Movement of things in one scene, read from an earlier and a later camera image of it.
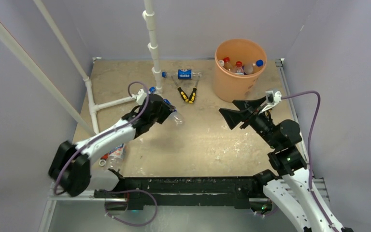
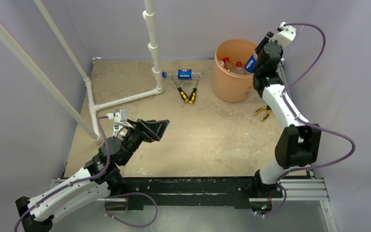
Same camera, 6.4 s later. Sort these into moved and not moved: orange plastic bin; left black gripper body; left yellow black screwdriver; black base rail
Moved: left black gripper body
Not moved: black base rail; left yellow black screwdriver; orange plastic bin
